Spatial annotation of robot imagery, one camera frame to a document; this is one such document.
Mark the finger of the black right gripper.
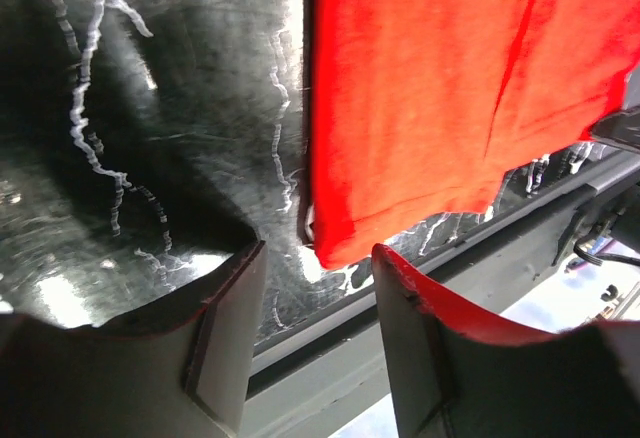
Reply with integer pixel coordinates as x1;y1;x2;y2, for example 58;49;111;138
589;107;640;151

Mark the red t shirt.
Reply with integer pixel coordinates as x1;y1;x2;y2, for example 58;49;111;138
310;0;639;270

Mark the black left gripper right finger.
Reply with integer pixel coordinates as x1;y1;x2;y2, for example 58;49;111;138
372;244;639;437

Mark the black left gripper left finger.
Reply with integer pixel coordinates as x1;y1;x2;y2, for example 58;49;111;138
1;241;267;437

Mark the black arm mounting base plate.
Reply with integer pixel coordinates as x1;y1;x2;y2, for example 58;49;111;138
240;144;639;437

